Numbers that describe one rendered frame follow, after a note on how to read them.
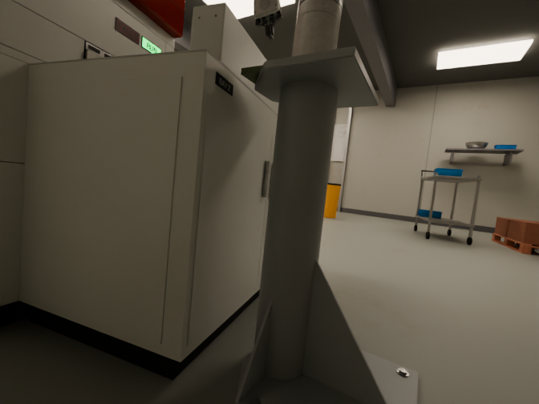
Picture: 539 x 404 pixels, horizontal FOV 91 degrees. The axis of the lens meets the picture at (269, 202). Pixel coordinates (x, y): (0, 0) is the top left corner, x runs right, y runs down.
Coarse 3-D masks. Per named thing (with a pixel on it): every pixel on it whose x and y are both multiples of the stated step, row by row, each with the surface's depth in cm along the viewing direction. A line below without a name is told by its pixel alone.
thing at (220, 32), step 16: (192, 16) 67; (208, 16) 66; (224, 16) 64; (192, 32) 67; (208, 32) 66; (224, 32) 65; (240, 32) 72; (192, 48) 67; (208, 48) 66; (224, 48) 66; (240, 48) 73; (256, 48) 83; (224, 64) 67; (240, 64) 74; (256, 64) 84
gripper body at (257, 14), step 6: (258, 0) 100; (264, 0) 100; (270, 0) 99; (276, 0) 98; (258, 6) 100; (264, 6) 100; (270, 6) 99; (276, 6) 98; (258, 12) 100; (264, 12) 100; (270, 12) 99; (276, 12) 101
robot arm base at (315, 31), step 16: (320, 0) 67; (304, 16) 69; (320, 16) 67; (336, 16) 69; (304, 32) 68; (320, 32) 67; (336, 32) 70; (304, 48) 68; (320, 48) 67; (336, 48) 71
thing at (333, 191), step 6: (330, 186) 511; (336, 186) 512; (330, 192) 512; (336, 192) 515; (330, 198) 513; (336, 198) 517; (330, 204) 515; (336, 204) 521; (330, 210) 516; (336, 210) 525; (324, 216) 519; (330, 216) 518
